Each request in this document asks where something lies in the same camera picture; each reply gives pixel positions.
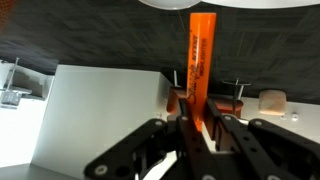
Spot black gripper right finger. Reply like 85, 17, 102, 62
203, 97, 320, 180

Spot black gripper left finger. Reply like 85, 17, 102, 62
83, 97, 218, 180

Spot orange highlighter marker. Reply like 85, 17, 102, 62
184, 11, 218, 133

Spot small orange sofa white legs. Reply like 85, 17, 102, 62
165, 69, 245, 118

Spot beige cylindrical stool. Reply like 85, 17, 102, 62
258, 88, 288, 116

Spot small round white side table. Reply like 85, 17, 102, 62
222, 77, 252, 116

